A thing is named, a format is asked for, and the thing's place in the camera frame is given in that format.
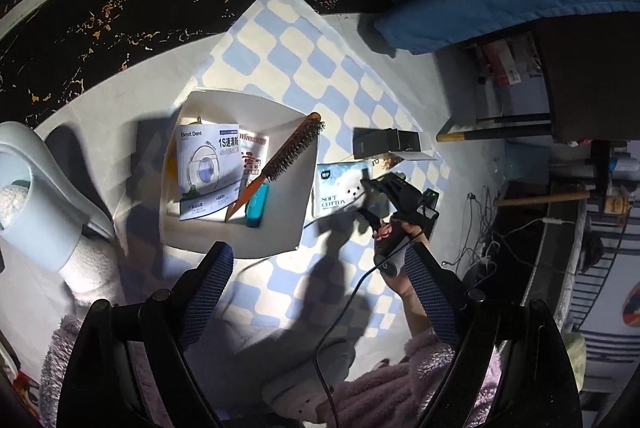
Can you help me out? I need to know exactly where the orange wooden hairbrush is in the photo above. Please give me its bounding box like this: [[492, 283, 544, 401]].
[[224, 112, 324, 222]]

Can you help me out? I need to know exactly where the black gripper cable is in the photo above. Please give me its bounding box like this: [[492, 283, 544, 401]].
[[312, 236, 426, 428]]

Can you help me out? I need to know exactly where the red white leaflet packet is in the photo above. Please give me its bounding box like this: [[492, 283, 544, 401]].
[[239, 129, 269, 190]]

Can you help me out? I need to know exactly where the black yellow-tipped table leg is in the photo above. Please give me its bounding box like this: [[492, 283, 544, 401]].
[[436, 122, 552, 143]]

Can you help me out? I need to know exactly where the person's right hand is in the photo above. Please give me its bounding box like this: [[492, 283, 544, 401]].
[[373, 221, 431, 337]]

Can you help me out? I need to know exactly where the red white box under bed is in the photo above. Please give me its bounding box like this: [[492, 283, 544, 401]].
[[482, 39, 522, 87]]

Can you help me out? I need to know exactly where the light blue plastic stool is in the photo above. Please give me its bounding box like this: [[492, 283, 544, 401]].
[[1, 122, 115, 272]]

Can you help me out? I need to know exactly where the clean and free flat box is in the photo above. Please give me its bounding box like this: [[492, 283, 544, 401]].
[[370, 152, 436, 178]]

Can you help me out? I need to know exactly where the pink fluffy right sleeve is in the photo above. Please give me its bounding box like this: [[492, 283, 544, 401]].
[[319, 326, 504, 428]]

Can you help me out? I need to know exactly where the blue cream checkered mat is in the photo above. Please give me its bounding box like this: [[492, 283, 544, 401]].
[[117, 0, 452, 340]]

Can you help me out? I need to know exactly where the white slipper on foot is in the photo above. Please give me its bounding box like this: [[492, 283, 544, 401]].
[[262, 341, 355, 424]]

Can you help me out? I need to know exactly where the white dental product box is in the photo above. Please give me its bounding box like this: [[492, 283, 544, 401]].
[[175, 122, 243, 221]]

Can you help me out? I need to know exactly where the teal small bottle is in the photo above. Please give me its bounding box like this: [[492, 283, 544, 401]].
[[245, 183, 269, 228]]

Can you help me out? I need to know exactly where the black small box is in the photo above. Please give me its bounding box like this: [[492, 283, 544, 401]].
[[352, 128, 422, 159]]

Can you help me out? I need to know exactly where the white cardboard box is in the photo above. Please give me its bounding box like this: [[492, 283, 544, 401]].
[[160, 89, 319, 259]]

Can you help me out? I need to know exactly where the wooden stick handle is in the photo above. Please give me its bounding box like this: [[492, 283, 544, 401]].
[[495, 191, 590, 208]]

